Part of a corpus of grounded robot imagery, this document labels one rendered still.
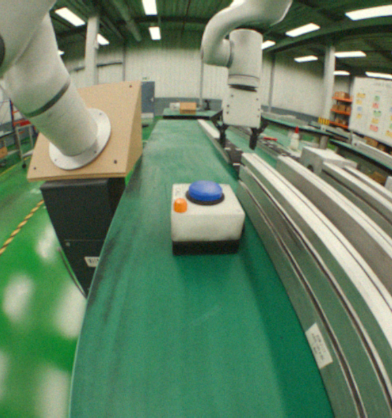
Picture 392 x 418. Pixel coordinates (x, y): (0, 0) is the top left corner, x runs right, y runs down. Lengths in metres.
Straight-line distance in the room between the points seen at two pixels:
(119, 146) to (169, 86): 10.94
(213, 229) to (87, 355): 0.18
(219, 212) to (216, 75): 11.60
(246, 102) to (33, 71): 0.46
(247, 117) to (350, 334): 0.49
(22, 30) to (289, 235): 0.38
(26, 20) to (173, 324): 0.36
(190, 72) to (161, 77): 1.58
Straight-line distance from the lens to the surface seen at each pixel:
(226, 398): 0.17
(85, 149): 0.52
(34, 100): 0.39
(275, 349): 0.19
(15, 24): 0.29
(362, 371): 0.16
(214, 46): 0.49
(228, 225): 0.22
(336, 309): 0.17
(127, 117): 0.55
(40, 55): 0.41
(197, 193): 0.22
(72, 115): 0.44
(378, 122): 3.60
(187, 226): 0.21
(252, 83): 0.52
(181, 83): 11.41
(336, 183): 0.42
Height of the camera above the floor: 0.95
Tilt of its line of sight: 31 degrees down
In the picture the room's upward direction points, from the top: 3 degrees clockwise
